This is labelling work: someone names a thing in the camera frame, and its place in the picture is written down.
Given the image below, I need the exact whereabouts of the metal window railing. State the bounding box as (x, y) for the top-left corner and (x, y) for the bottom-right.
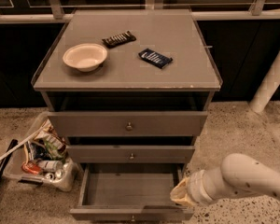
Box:
(0, 0), (280, 25)

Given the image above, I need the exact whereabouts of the black striped snack bar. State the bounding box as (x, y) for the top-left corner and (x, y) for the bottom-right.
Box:
(102, 31), (136, 49)

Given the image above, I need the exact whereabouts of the grey middle drawer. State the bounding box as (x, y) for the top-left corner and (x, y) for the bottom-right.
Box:
(67, 145), (194, 163)

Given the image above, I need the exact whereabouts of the grey bottom drawer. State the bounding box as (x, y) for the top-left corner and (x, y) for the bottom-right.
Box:
(71, 163), (193, 222)

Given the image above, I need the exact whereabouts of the white drink can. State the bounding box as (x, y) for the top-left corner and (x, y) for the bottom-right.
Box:
(37, 161), (63, 173)

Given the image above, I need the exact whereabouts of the grey drawer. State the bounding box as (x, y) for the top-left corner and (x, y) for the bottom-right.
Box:
(67, 145), (194, 163)
(48, 111), (207, 137)
(71, 163), (193, 222)

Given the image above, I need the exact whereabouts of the clear plastic trash bin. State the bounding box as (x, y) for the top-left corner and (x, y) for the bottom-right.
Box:
(4, 112), (78, 192)

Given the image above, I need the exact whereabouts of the blue snack packet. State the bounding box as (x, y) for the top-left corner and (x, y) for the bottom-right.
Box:
(138, 49), (173, 69)

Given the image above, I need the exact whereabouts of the white paper bowl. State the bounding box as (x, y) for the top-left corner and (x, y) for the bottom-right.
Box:
(63, 43), (107, 72)

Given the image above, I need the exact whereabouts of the green snack bag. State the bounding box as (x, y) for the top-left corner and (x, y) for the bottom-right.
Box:
(42, 133), (66, 160)

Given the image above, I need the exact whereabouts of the grey drawer cabinet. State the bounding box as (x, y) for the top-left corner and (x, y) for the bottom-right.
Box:
(31, 8), (223, 173)

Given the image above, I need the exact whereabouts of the white diagonal post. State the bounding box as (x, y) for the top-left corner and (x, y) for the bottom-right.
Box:
(249, 50), (280, 113)

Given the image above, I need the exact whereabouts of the grey top drawer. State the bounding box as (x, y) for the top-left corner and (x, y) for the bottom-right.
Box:
(48, 111), (207, 137)

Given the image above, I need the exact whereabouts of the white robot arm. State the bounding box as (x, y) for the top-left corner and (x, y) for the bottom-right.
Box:
(170, 153), (280, 207)

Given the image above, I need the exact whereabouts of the white stick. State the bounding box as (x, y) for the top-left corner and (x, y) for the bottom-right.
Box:
(0, 128), (44, 161)

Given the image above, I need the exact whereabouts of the red snack packet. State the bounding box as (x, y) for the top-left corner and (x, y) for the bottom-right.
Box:
(21, 161), (42, 175)

